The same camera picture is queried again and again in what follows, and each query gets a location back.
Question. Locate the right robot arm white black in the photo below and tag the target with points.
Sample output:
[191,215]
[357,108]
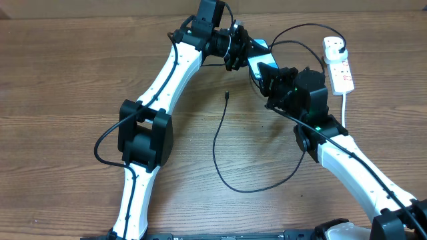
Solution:
[302,96]

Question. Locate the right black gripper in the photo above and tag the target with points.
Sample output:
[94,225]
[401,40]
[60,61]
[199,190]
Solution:
[273,80]

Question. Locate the blue Galaxy smartphone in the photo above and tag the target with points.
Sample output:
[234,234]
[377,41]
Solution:
[266,58]

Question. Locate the white power strip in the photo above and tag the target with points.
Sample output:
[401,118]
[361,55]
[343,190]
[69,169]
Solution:
[340,74]

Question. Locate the white charger plug adapter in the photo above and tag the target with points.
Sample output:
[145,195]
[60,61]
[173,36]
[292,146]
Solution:
[332,55]

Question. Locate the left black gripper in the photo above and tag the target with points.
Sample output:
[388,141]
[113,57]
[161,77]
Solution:
[244,44]

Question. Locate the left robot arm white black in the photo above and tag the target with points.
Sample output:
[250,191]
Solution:
[145,128]

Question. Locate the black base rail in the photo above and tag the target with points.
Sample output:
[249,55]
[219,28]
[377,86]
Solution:
[294,234]

